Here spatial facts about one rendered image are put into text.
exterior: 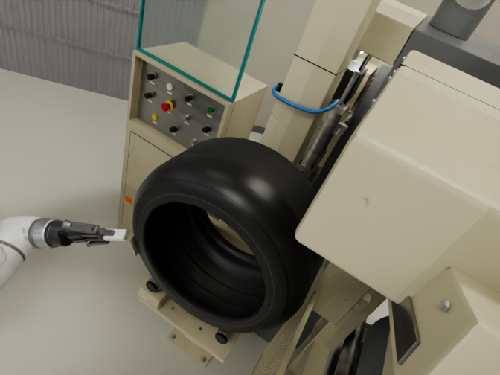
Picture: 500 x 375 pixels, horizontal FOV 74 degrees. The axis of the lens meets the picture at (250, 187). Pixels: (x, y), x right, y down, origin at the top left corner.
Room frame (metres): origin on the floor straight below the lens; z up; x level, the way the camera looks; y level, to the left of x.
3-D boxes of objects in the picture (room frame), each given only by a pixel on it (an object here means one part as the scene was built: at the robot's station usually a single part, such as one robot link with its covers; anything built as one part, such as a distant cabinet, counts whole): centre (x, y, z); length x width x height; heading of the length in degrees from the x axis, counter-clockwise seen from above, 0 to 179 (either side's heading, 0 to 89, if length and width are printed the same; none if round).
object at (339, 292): (0.85, -0.43, 1.05); 0.20 x 0.15 x 0.30; 165
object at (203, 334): (0.74, -0.01, 0.80); 0.37 x 0.36 x 0.02; 75
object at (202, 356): (0.99, -0.05, 0.01); 0.27 x 0.27 x 0.02; 75
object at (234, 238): (0.91, -0.05, 0.90); 0.40 x 0.03 x 0.10; 75
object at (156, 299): (0.78, 0.13, 0.83); 0.36 x 0.09 x 0.06; 165
